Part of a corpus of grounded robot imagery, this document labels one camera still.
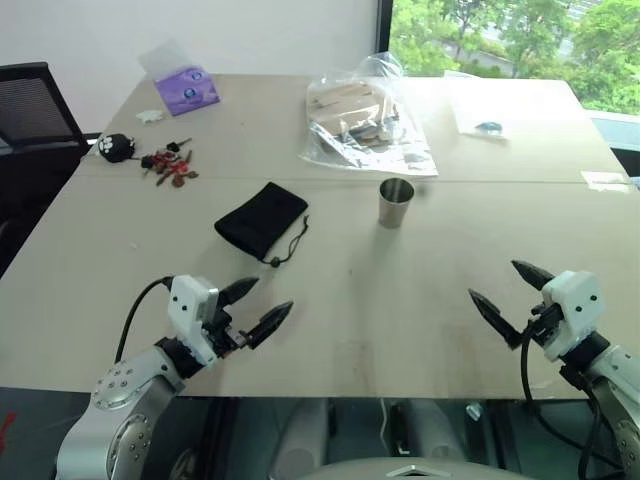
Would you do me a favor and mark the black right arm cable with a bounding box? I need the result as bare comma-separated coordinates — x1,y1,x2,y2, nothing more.
519,323,616,480

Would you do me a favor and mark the red object under table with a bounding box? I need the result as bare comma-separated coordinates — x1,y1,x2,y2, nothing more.
0,410,17,452

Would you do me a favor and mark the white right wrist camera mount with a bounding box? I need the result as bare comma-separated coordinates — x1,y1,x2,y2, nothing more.
540,269,602,363

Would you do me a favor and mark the grey rounded robot torso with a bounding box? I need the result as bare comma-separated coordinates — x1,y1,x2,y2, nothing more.
312,456,507,480

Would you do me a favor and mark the black drawstring pouch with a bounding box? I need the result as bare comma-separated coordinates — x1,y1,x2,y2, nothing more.
213,181,311,270

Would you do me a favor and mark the black window frame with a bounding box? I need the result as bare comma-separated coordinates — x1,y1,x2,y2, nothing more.
376,0,393,53

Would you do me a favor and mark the bunch of keys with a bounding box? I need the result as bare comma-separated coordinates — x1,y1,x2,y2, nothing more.
140,137,201,189

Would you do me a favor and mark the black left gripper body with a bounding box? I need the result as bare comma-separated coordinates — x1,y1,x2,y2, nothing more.
203,298,251,359

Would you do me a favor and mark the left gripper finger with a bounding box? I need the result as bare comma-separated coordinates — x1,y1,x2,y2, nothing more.
243,300,295,351
218,277,261,306

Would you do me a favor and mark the black mesh office chair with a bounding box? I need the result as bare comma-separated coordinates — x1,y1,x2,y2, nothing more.
0,61,102,211

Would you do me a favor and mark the purple tissue pack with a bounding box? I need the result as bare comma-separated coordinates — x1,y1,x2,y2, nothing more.
137,41,222,118

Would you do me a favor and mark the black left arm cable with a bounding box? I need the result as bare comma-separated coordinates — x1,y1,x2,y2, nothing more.
114,276,175,364

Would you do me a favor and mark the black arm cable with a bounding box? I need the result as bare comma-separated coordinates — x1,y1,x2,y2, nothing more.
519,323,616,480
114,276,175,364

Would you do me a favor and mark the stainless steel cup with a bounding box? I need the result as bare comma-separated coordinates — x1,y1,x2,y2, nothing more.
377,177,416,230

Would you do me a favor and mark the clear plastic scrap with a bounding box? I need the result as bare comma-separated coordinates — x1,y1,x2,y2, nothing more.
580,170,632,193

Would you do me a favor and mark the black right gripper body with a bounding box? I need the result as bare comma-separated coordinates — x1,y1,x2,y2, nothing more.
518,301,568,348

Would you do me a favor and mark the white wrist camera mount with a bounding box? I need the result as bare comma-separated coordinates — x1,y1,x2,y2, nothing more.
166,274,222,364
540,269,602,363

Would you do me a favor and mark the black paw print plush keychain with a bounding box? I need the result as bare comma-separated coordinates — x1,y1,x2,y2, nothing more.
95,131,137,165

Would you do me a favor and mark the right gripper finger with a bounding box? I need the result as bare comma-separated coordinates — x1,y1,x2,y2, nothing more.
510,259,557,292
467,287,525,350

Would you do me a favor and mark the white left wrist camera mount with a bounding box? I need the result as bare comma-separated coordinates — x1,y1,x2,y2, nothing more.
166,274,222,364

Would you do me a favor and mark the clear bag of wooden pieces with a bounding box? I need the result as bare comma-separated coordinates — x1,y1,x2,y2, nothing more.
298,51,440,178

